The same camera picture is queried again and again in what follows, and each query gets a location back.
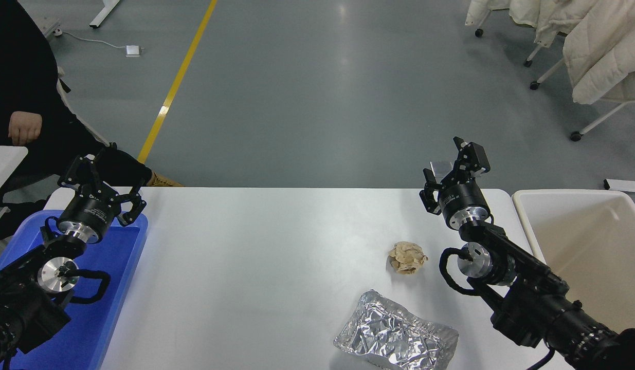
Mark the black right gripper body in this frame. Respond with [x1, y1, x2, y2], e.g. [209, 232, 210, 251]
[437, 181, 491, 227]

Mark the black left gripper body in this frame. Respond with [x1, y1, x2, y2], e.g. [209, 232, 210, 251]
[58, 186, 123, 235]

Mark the tan paper ball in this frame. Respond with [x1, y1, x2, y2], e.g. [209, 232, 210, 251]
[388, 242, 429, 275]

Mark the silver foil tray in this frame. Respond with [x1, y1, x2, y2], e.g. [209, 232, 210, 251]
[334, 290, 460, 370]

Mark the blue-badge person's left hand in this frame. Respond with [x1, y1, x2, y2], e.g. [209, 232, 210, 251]
[9, 112, 43, 146]

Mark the blue plastic tray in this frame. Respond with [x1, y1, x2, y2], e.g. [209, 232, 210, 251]
[0, 210, 149, 370]

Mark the small white side table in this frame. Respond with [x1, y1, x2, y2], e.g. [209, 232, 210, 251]
[0, 145, 29, 202]

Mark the person with blue badge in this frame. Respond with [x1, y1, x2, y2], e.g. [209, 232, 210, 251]
[0, 0, 184, 245]

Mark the large pale plastic bin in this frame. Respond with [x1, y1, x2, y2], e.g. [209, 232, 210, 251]
[512, 189, 635, 370]

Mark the large cream padded jacket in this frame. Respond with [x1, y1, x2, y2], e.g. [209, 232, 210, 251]
[563, 0, 635, 105]

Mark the white desk leg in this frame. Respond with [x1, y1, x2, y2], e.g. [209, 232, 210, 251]
[89, 0, 122, 30]

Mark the white chair frame with castors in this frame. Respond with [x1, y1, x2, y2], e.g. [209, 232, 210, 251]
[474, 10, 493, 38]
[523, 44, 567, 90]
[571, 100, 635, 142]

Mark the white floor cable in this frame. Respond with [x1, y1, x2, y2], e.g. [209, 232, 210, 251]
[55, 31, 128, 52]

